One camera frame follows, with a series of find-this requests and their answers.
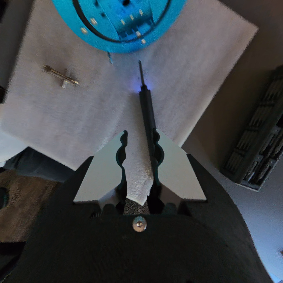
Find person's dark pants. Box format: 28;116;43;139
4;147;74;183

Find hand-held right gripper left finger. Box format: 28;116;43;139
73;130;129;214

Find blue metal wheel assembly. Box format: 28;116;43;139
52;0;187;64

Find white foam sheet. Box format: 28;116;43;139
0;0;259;205

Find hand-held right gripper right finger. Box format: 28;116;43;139
147;128;207;214

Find dark grey desk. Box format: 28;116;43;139
0;0;283;283

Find grey electric screwdriver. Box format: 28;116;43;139
138;60;162;188

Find metal cross wrench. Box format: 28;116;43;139
43;64;79;89

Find black screwdriver bit holder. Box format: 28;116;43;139
220;65;283;191

